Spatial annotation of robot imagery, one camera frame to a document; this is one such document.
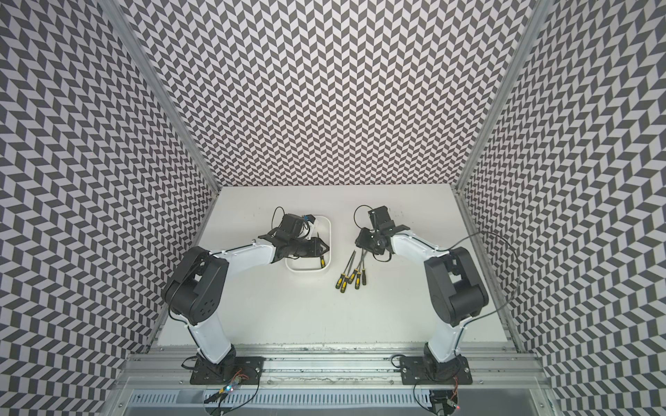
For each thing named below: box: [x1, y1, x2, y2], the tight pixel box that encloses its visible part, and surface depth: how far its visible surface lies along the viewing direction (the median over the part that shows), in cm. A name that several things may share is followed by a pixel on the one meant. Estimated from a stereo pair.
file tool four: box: [354, 254, 366, 290], surface depth 91 cm
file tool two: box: [339, 253, 357, 294], surface depth 90 cm
